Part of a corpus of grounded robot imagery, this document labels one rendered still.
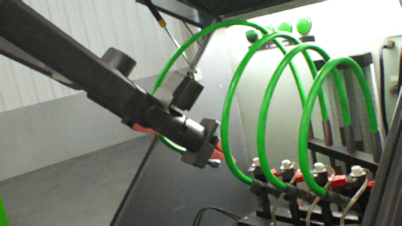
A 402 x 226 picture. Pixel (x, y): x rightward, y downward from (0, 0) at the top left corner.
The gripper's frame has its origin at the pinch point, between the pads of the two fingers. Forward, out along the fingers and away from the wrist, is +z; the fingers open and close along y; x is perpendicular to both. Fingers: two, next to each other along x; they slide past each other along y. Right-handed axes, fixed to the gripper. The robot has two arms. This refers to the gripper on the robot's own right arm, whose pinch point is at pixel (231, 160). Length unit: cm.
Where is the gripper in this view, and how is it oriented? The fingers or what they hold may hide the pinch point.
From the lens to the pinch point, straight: 94.9
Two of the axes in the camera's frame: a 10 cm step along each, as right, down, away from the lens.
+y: 4.6, -8.7, 1.7
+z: 7.7, 4.9, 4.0
